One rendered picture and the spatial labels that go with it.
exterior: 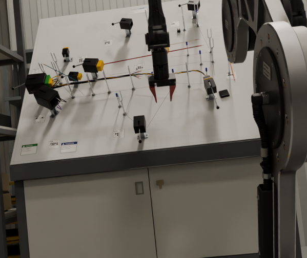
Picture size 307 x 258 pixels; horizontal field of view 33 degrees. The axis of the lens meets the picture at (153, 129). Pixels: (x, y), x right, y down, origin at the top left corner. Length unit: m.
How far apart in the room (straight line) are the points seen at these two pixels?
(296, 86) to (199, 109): 1.56
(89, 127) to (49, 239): 0.52
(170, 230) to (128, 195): 0.23
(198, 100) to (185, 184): 0.39
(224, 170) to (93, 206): 0.58
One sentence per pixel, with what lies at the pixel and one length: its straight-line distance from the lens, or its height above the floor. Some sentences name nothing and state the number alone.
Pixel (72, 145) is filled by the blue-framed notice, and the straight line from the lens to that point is 2.28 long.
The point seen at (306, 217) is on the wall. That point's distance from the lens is 4.72.
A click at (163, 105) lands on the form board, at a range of 2.33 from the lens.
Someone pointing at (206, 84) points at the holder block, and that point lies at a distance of 2.27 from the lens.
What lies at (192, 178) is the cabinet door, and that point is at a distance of 2.19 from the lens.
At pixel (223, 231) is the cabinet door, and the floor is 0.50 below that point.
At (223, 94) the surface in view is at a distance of 2.33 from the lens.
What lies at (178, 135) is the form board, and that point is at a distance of 2.20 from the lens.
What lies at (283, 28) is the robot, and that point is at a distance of 0.81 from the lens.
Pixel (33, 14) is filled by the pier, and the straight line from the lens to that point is 5.40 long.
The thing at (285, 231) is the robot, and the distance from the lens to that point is 0.92.
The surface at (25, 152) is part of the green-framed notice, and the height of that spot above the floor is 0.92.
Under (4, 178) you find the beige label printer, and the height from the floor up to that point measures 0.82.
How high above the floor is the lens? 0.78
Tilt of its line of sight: 4 degrees up
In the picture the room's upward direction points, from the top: 6 degrees counter-clockwise
